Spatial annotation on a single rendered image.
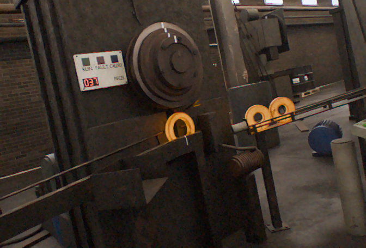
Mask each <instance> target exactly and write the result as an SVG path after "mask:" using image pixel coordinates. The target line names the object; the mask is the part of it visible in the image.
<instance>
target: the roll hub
mask: <svg viewBox="0 0 366 248"><path fill-rule="evenodd" d="M175 36H176V42H177V43H176V42H175V39H174V36H171V37H168V38H165V39H163V40H162V41H160V42H159V43H158V45H157V46H156V48H155V51H154V55H153V64H154V69H155V72H156V74H157V76H158V78H159V79H160V80H161V82H162V83H163V84H165V85H166V86H167V87H169V88H173V89H182V88H186V87H189V86H191V85H192V84H193V83H194V82H195V81H196V79H197V77H195V76H194V73H197V74H199V69H200V62H199V57H198V54H197V55H194V54H193V53H194V51H196V50H195V48H194V46H193V45H192V44H191V43H190V42H189V41H188V40H187V39H185V38H183V37H181V36H177V35H175ZM178 37H181V38H182V41H179V40H178ZM162 45H165V46H166V49H165V50H163V49H162V48H161V47H162ZM162 69H166V73H163V72H162ZM180 82H182V83H183V86H182V87H180V86H179V83H180Z"/></svg>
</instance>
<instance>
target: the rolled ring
mask: <svg viewBox="0 0 366 248"><path fill-rule="evenodd" d="M178 119H182V120H183V121H184V122H185V123H186V126H187V134H186V135H189V134H192V133H194V123H193V120H192V119H191V117H190V116H189V115H187V114H185V113H175V114H173V115H171V116H170V117H169V118H168V120H167V122H166V135H167V138H168V140H169V141H171V140H173V139H176V137H175V135H174V131H173V126H174V123H175V122H176V121H177V120H178Z"/></svg>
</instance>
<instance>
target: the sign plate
mask: <svg viewBox="0 0 366 248"><path fill-rule="evenodd" d="M115 55H117V57H118V62H114V63H112V59H111V56H115ZM97 57H103V58H104V61H105V63H104V64H98V62H97ZM82 58H89V61H90V65H85V66H83V62H82ZM74 61H75V66H76V71H77V76H78V80H79V83H80V88H81V91H85V90H92V89H99V88H105V87H112V86H118V85H122V84H128V82H127V78H126V72H125V68H124V63H123V58H122V54H121V51H114V52H101V53H90V54H82V55H74ZM94 78H96V79H97V81H96V79H94ZM90 79H91V80H90ZM92 80H93V81H92ZM84 81H85V82H84ZM87 81H88V82H87ZM90 82H91V83H90ZM92 82H93V83H92ZM88 83H89V85H88ZM85 84H86V85H85ZM92 84H93V85H92ZM91 85H92V86H91Z"/></svg>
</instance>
